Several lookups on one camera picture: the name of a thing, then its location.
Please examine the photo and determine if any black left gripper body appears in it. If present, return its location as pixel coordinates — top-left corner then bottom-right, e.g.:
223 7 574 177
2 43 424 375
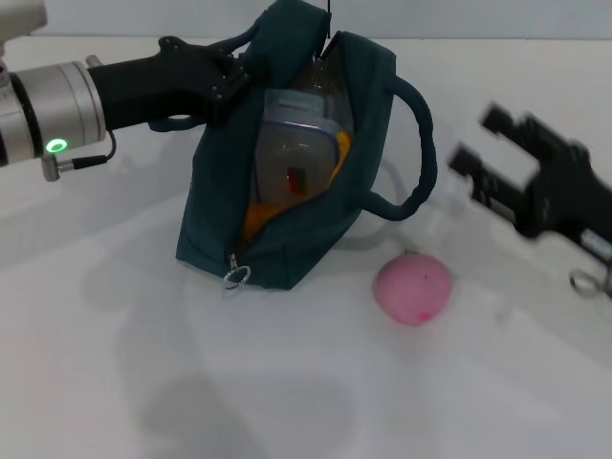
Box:
85 35 230 133

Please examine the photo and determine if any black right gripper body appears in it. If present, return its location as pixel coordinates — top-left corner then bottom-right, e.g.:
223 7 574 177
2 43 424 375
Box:
514 139 612 263

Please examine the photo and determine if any clear food container blue seal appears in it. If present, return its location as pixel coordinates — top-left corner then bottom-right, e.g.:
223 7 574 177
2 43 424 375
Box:
251 88 343 205

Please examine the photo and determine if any yellow banana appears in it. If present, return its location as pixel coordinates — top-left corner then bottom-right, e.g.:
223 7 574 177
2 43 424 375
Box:
241 131 355 243

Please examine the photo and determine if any pink peach toy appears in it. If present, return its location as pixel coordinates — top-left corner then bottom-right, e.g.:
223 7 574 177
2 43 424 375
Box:
372 252 453 328

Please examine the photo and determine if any dark teal insulated lunch bag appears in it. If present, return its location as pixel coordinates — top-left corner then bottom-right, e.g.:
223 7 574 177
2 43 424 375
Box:
147 0 439 292

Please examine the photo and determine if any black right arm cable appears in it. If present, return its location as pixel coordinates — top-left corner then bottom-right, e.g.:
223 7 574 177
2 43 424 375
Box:
568 267 612 300

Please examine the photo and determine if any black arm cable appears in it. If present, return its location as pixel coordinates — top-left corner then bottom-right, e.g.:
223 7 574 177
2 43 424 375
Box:
568 267 612 300
40 129 119 182

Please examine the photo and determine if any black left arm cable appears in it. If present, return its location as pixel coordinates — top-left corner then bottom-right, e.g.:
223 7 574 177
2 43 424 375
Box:
40 129 119 182

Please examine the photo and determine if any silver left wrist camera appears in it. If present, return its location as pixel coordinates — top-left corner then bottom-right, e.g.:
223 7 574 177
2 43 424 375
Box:
0 0 49 42

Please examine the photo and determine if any metal zipper pull ring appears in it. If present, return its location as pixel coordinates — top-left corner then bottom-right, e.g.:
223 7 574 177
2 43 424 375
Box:
222 252 252 292

